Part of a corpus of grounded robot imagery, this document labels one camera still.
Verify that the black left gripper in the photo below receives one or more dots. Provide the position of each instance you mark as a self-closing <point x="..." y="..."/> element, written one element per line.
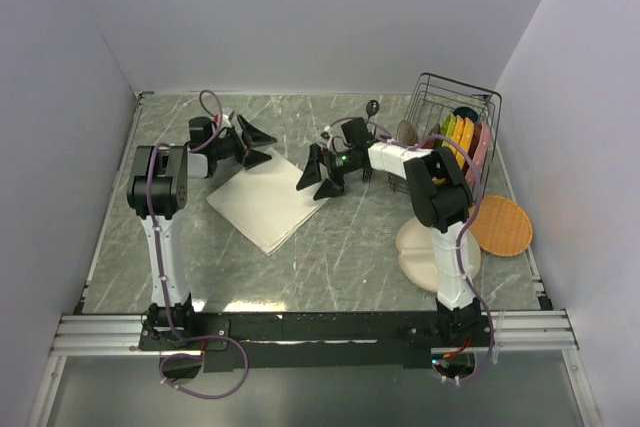
<point x="253" y="157"/>

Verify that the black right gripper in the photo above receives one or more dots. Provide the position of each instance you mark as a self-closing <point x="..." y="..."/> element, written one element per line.
<point x="329" y="188"/>

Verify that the white cloth napkin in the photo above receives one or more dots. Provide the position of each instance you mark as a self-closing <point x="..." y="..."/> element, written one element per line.
<point x="263" y="203"/>

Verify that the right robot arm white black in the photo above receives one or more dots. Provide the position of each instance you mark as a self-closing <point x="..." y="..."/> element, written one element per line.
<point x="439" y="193"/>

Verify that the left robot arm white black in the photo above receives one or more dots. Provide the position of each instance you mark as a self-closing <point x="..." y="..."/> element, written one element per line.
<point x="157" y="191"/>

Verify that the black fork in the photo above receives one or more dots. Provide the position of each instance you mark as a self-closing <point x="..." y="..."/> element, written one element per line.
<point x="366" y="175"/>

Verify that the black spoon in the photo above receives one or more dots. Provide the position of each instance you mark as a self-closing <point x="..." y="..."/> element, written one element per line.
<point x="372" y="109"/>

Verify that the brown round plate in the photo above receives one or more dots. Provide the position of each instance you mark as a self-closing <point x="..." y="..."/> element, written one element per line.
<point x="406" y="134"/>

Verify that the beige round plate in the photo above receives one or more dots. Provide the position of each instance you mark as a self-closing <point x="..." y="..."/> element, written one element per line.
<point x="426" y="255"/>

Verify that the green plate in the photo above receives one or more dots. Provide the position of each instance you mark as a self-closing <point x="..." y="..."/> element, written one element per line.
<point x="447" y="129"/>

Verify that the yellow plate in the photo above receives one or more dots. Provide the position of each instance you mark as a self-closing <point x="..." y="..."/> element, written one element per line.
<point x="457" y="137"/>

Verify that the orange plate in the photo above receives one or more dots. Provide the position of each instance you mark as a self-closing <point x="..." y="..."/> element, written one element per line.
<point x="467" y="140"/>

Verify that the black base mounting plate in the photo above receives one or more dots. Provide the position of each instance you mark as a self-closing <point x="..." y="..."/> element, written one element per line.
<point x="259" y="340"/>

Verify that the dark blue bowl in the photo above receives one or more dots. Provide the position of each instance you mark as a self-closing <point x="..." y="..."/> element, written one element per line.
<point x="466" y="113"/>

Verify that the pink plate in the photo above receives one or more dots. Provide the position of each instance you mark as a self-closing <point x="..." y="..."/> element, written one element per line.
<point x="479" y="145"/>

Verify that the orange woven round placemat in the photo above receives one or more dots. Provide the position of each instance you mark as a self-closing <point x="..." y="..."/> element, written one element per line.
<point x="502" y="228"/>

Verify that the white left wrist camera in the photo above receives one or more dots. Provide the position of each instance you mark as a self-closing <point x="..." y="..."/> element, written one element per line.
<point x="224" y="120"/>

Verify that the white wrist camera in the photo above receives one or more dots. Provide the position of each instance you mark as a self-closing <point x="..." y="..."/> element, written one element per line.
<point x="224" y="120"/>
<point x="333" y="143"/>

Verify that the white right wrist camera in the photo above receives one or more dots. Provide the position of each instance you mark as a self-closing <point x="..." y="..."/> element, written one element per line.
<point x="333" y="143"/>

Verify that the black wire dish rack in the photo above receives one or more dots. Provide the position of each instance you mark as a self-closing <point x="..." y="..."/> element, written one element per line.
<point x="442" y="108"/>

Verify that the aluminium frame rail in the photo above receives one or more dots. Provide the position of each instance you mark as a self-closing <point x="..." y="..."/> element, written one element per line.
<point x="116" y="335"/>

